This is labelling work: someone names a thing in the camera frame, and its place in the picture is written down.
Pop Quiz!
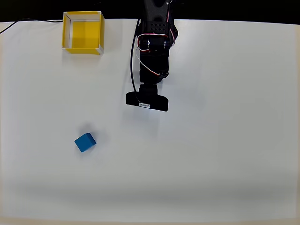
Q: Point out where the blue cube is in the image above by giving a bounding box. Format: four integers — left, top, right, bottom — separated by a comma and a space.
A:
74, 132, 98, 153

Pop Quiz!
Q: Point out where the yellow open box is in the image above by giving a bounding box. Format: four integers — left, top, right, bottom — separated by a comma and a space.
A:
61, 11, 105, 56

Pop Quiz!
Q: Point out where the black camera cable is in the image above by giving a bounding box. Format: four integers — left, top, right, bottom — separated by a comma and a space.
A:
130, 19, 142, 104

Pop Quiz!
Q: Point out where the red white servo wire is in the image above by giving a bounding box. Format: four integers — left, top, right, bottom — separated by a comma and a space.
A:
165, 0, 180, 46
136, 33, 170, 77

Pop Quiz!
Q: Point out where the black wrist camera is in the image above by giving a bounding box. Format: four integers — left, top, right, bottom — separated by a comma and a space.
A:
125, 83, 169, 112

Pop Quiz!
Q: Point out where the thin black table cable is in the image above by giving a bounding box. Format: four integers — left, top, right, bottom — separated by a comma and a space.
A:
0, 18, 64, 34

